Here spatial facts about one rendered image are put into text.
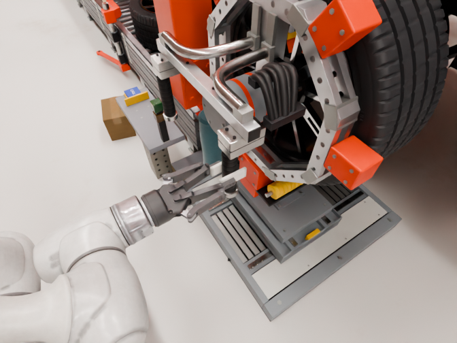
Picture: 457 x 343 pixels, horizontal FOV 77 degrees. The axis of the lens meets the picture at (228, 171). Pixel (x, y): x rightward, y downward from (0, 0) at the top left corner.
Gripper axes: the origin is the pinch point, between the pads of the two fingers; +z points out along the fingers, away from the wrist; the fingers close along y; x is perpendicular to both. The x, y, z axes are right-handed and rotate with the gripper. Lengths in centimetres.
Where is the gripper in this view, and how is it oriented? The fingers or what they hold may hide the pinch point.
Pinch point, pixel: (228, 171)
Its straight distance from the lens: 67.1
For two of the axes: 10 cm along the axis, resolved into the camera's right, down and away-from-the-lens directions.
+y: 5.4, 6.6, -5.2
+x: 0.0, -6.2, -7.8
